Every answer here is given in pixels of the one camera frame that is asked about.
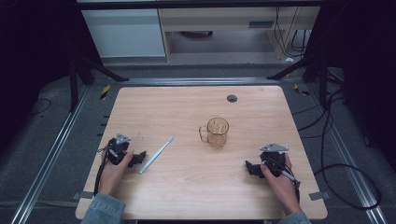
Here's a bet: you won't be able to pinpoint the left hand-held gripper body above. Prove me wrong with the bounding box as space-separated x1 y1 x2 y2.
105 133 133 166

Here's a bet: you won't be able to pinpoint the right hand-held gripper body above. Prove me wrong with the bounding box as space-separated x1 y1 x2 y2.
259 142 290 178

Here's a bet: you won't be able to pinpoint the white toothbrush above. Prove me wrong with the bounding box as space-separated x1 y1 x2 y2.
137 134 176 175

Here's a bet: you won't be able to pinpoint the amber glass mug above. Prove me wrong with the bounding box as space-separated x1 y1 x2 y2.
198 117 231 149

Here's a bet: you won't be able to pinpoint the person's left hand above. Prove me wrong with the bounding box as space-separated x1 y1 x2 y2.
98 150 135 198

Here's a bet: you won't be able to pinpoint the person's right hand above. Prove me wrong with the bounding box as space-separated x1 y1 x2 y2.
260 153 304 217

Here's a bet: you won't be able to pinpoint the grey tape strip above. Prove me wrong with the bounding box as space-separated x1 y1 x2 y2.
308 190 331 202
72 190 95 201

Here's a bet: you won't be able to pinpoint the yellow black tape piece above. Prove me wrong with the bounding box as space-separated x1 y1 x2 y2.
293 83 311 97
99 84 112 101

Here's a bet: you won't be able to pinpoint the black metal stand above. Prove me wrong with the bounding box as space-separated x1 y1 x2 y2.
266 52 331 108
66 52 130 113

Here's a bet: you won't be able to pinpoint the white cabinet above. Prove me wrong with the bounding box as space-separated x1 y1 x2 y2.
80 8 166 59

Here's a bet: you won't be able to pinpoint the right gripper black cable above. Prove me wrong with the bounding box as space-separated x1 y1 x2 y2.
270 158 302 203

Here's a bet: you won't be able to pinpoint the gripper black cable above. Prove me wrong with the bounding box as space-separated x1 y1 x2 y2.
270 158 302 203
93 145 117 198

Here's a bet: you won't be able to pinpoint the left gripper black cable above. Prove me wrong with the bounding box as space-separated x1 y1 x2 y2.
93 145 117 198

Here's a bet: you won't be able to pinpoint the aluminium floor rail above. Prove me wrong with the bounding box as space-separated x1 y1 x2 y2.
10 85 92 224
120 77 281 87
306 83 389 224

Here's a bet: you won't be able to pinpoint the black floor cable loop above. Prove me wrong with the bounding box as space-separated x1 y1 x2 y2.
313 89 383 211

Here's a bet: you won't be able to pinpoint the thin black floor cable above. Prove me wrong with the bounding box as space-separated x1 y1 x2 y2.
28 97 52 117

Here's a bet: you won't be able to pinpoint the black hanging cables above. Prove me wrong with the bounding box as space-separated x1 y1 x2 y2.
274 7 312 59

